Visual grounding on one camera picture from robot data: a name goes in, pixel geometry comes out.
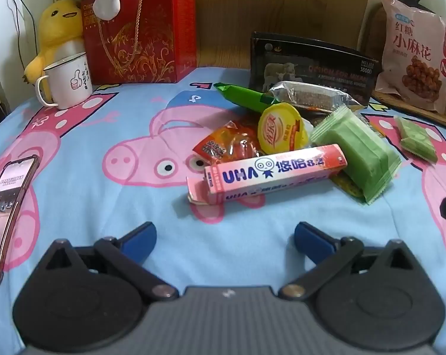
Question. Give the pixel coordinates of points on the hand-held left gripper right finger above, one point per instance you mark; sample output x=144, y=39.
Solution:
x=311, y=238

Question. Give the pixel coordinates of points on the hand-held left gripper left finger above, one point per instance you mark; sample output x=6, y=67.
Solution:
x=138, y=239

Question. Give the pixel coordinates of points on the small green pastry packet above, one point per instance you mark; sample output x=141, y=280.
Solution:
x=417, y=142

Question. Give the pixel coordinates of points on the pink candy box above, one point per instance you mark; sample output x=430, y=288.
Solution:
x=274, y=172

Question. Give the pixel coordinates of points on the large green pastry packet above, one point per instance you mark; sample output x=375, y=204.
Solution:
x=359, y=151

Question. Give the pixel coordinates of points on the yellow lid jelly cup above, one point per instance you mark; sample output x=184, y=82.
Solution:
x=282, y=127

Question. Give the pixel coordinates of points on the red orange snack packet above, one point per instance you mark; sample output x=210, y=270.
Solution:
x=230, y=144

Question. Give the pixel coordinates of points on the clear brown bar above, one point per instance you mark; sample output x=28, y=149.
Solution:
x=311, y=96

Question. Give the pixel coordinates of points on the green snack stick wrapper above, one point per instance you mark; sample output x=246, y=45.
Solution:
x=245, y=96

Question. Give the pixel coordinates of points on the black cardboard box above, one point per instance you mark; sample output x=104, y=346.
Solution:
x=319, y=63

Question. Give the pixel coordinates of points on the printed blanket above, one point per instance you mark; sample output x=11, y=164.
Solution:
x=97, y=192

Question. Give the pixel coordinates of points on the smartphone in clear case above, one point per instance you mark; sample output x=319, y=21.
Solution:
x=8, y=199

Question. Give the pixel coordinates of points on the large pink snack bag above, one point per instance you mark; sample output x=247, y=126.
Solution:
x=411, y=51

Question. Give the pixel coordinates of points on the white enamel mug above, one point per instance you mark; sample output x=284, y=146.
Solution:
x=71, y=81

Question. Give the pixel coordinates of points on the red gift box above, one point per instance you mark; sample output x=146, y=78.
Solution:
x=152, y=44

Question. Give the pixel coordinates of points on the yellow duck plush toy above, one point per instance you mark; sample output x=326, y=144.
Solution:
x=56, y=26

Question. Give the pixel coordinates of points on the wood grain wall board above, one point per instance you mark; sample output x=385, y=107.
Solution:
x=282, y=7

